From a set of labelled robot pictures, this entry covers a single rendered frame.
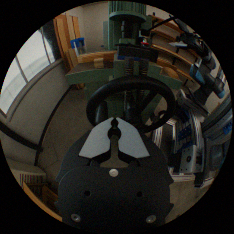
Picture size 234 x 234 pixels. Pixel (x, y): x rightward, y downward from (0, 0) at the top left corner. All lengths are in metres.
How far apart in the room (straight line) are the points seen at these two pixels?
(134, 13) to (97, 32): 2.56
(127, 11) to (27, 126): 1.59
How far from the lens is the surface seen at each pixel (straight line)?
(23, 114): 1.42
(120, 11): 0.42
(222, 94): 0.57
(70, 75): 0.38
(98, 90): 0.15
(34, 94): 1.49
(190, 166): 0.43
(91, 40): 2.98
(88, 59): 0.49
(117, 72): 0.22
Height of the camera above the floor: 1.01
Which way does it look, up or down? 58 degrees down
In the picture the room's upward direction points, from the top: 1 degrees clockwise
